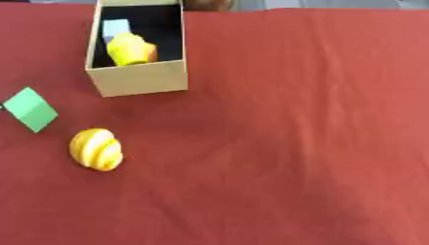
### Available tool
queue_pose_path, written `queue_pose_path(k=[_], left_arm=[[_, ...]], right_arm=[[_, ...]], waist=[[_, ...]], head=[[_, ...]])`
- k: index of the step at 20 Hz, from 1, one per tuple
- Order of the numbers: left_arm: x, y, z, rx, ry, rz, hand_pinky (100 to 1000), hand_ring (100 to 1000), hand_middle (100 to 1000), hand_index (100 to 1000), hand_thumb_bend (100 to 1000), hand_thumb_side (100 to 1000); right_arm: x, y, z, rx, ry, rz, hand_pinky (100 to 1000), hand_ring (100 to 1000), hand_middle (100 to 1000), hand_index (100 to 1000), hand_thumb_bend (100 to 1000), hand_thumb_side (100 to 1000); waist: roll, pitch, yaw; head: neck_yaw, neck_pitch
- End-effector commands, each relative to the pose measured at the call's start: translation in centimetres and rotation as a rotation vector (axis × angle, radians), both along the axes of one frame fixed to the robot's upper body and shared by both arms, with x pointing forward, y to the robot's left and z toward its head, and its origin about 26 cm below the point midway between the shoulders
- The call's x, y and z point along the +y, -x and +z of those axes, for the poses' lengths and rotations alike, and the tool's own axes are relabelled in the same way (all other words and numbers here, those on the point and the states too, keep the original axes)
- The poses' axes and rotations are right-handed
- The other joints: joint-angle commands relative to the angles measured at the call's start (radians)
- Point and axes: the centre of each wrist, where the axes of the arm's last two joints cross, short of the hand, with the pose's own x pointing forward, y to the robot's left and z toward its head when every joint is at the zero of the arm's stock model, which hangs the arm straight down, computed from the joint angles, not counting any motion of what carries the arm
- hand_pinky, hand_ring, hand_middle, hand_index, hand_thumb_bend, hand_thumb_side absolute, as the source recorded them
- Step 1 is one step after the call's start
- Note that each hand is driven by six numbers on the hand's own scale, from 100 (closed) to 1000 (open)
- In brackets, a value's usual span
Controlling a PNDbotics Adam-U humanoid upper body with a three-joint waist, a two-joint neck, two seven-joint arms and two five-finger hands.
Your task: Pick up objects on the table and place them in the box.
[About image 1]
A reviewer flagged yellow toy fruit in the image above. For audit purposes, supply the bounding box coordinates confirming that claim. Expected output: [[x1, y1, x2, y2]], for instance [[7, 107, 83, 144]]
[[105, 32, 153, 67]]

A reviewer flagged pale blue block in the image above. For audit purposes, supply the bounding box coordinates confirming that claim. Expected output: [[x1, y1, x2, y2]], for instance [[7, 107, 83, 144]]
[[101, 18, 134, 45]]

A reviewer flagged tan cardboard box black inside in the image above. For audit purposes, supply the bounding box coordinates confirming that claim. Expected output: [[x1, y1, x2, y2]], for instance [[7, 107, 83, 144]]
[[83, 0, 190, 98]]

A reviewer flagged brown round object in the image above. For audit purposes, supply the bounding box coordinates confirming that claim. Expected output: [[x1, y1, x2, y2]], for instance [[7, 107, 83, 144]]
[[182, 0, 235, 12]]

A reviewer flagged green block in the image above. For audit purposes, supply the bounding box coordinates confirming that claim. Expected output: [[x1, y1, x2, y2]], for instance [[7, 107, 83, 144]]
[[1, 86, 60, 134]]

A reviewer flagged yellow ridged toy squash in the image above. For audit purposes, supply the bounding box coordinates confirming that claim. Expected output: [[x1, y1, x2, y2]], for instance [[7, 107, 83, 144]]
[[67, 127, 126, 172]]

